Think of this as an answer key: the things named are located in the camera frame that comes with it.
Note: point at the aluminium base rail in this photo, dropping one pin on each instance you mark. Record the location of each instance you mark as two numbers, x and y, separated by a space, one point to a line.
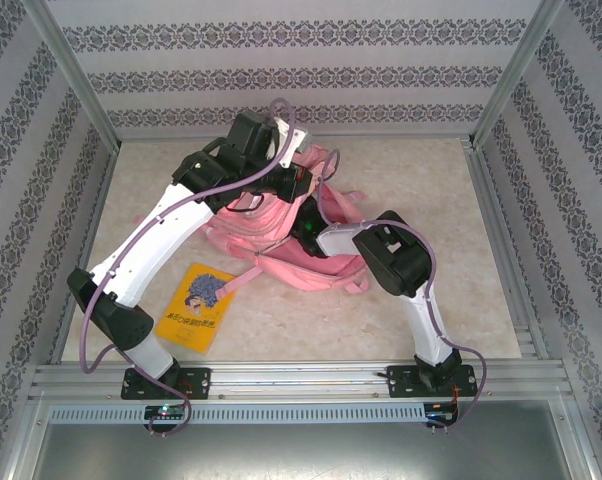
301 380

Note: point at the grey metal panel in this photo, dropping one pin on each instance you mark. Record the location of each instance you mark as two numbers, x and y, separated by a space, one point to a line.
301 455

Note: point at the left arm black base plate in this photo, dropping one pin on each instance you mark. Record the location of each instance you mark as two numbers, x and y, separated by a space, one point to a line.
196 382

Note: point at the aluminium frame post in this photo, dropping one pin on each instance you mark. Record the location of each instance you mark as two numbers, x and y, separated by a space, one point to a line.
71 75
516 75

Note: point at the pink school backpack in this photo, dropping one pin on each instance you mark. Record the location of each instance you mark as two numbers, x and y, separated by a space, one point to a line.
311 272

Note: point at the yellow cartoon cover book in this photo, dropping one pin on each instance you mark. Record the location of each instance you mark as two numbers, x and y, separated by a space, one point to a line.
191 330

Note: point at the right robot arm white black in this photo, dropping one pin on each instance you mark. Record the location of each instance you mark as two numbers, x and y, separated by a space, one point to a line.
426 325

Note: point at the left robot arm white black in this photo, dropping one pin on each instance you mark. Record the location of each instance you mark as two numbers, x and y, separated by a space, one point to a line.
146 245

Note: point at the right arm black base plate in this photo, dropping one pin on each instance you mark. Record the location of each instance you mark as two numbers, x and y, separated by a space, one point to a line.
401 382

